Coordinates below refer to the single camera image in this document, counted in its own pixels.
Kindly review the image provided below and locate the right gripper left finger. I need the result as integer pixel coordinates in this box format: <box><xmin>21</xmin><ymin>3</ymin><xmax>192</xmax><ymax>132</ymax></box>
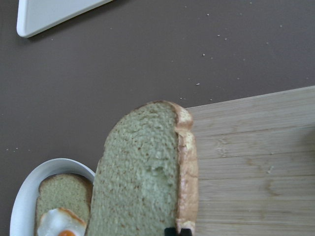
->
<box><xmin>164</xmin><ymin>227</ymin><xmax>177</xmax><ymax>236</ymax></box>

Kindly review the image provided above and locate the white round plate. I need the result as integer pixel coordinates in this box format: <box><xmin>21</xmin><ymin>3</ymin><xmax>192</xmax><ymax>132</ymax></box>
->
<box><xmin>9</xmin><ymin>158</ymin><xmax>95</xmax><ymax>236</ymax></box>

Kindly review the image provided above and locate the wooden cutting board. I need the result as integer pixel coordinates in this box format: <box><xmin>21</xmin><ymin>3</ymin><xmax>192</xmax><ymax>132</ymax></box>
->
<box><xmin>189</xmin><ymin>87</ymin><xmax>315</xmax><ymax>236</ymax></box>

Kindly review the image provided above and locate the bread slice under egg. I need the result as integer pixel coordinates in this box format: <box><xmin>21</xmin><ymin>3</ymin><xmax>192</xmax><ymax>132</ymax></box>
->
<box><xmin>34</xmin><ymin>174</ymin><xmax>93</xmax><ymax>235</ymax></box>

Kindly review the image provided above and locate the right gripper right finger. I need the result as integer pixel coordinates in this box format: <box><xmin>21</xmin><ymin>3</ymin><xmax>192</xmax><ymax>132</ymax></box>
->
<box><xmin>179</xmin><ymin>228</ymin><xmax>192</xmax><ymax>236</ymax></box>

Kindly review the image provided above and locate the fried egg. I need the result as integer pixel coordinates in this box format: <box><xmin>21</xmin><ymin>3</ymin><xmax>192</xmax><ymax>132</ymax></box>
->
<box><xmin>36</xmin><ymin>207</ymin><xmax>87</xmax><ymax>236</ymax></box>

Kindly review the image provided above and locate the bread slice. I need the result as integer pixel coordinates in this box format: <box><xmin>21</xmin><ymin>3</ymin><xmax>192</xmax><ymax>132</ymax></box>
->
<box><xmin>86</xmin><ymin>101</ymin><xmax>199</xmax><ymax>236</ymax></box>
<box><xmin>34</xmin><ymin>174</ymin><xmax>93</xmax><ymax>235</ymax></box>

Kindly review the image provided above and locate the cream rabbit tray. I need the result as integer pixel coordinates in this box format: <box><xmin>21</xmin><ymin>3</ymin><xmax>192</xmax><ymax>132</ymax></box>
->
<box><xmin>16</xmin><ymin>0</ymin><xmax>111</xmax><ymax>38</ymax></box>

